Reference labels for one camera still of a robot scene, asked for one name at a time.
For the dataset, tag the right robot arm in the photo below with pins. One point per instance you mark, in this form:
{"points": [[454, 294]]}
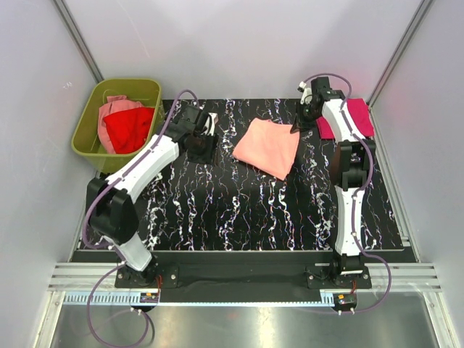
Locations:
{"points": [[351, 171]]}

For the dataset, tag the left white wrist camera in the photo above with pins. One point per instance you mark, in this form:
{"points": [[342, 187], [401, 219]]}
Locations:
{"points": [[209, 128]]}

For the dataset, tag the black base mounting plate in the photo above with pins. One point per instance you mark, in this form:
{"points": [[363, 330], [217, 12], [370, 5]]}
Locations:
{"points": [[233, 277]]}

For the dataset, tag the olive green plastic bin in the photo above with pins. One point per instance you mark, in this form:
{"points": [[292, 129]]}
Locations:
{"points": [[85, 140]]}

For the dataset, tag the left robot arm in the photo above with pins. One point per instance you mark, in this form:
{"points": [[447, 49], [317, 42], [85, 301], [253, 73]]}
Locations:
{"points": [[110, 202]]}

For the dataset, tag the aluminium frame rail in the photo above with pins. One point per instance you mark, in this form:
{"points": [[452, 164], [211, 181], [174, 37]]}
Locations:
{"points": [[84, 282]]}

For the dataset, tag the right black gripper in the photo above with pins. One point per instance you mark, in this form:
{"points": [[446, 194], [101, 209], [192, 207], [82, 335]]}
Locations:
{"points": [[302, 125]]}

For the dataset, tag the folded magenta t shirt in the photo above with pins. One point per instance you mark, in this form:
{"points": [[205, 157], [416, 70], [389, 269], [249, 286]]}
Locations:
{"points": [[358, 110]]}

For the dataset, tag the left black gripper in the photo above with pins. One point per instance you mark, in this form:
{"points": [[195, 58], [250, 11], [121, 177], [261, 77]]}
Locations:
{"points": [[210, 155]]}

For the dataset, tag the red t shirt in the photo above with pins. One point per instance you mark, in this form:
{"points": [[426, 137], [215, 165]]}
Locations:
{"points": [[128, 130]]}

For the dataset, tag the salmon pink t shirt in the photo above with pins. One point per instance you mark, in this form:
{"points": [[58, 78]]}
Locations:
{"points": [[269, 147]]}

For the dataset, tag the dusty pink t shirt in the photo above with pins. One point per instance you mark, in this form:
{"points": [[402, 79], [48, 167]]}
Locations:
{"points": [[114, 104]]}

